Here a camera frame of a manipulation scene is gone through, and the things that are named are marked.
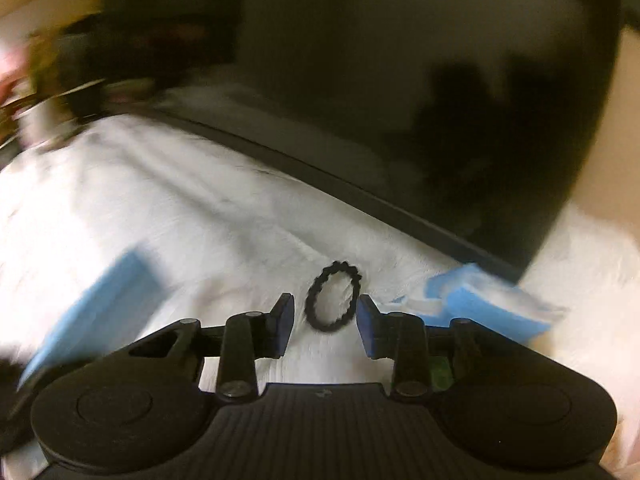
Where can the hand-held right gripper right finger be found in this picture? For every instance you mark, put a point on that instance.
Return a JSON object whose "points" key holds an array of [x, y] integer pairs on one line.
{"points": [[367, 330]]}

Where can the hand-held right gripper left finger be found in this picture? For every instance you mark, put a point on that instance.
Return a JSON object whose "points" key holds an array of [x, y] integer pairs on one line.
{"points": [[281, 327]]}

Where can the blue and white tissue packet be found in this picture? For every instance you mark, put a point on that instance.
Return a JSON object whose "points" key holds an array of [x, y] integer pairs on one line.
{"points": [[480, 310]]}

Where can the white fluffy mat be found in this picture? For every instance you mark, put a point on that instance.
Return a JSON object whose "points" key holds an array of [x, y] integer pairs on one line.
{"points": [[175, 200]]}

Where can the blue face mask left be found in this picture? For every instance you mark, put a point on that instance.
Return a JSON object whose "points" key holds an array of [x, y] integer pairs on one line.
{"points": [[95, 310]]}

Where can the black computer case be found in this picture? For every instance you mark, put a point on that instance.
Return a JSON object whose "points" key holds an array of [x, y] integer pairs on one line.
{"points": [[400, 85]]}

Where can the blurred desk clutter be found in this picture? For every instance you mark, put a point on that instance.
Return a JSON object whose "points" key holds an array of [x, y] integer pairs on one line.
{"points": [[35, 90]]}

